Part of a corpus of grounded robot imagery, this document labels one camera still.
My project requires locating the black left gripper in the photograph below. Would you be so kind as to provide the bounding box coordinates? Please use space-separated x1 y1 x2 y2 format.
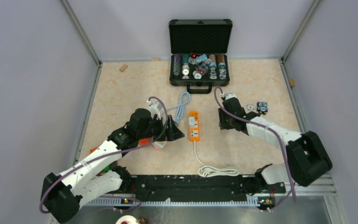
138 115 184 141

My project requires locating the white cube socket tiger print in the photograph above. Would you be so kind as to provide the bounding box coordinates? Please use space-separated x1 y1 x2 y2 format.
152 141 167 150

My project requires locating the white USB charger adapter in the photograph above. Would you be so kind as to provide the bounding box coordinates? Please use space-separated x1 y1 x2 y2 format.
188 116 198 127

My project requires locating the orange power strip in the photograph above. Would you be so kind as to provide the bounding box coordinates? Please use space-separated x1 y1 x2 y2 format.
188 111 200 142

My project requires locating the red cube socket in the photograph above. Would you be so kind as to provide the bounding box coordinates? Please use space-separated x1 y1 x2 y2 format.
138 138 153 146

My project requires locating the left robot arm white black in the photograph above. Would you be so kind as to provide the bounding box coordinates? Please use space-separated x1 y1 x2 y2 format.
40 108 185 224

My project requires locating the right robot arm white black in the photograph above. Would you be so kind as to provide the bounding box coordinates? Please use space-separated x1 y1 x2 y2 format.
218 94 333 192

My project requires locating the small white round disc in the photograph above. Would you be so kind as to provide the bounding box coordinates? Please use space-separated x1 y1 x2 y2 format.
246 104 255 111

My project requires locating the blue owl figure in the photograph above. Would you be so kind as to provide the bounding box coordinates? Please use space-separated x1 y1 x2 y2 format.
256 101 269 115

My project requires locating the wooden block right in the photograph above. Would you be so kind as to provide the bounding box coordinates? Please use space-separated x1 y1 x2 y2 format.
288 78 296 88

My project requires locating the black open carrying case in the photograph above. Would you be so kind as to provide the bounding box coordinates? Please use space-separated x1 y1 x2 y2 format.
168 19 233 94

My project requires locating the orange tape roll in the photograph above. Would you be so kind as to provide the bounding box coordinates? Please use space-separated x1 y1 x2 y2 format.
89 147 112 174

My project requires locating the wooden block left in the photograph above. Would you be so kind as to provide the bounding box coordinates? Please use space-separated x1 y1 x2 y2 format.
119 64 128 72

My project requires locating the red white emergency button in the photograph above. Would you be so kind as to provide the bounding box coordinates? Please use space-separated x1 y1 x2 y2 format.
115 215 148 224

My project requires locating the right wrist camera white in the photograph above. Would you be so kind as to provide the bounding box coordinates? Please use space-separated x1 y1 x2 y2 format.
220 93 237 101

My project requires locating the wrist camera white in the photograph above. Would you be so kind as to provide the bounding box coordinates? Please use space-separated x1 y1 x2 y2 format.
146 100 163 120
220 93 237 101

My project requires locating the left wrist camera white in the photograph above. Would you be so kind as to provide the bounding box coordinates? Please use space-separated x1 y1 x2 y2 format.
146 100 163 120

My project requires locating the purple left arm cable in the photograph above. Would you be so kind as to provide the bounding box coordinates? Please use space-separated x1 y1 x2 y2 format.
39 96 169 215

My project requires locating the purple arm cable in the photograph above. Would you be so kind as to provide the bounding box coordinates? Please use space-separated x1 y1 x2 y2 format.
213 86 297 212
39 96 169 215

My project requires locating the light blue coiled cable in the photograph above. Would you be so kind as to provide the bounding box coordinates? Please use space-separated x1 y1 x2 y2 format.
166 91 192 122

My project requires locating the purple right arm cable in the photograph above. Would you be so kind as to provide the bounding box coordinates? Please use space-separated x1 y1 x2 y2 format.
213 86 297 212

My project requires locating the white coiled power cable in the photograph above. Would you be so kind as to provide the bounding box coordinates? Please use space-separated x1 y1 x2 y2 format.
193 141 240 178

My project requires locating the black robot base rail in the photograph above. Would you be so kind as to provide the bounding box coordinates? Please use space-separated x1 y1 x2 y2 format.
113 175 286 202

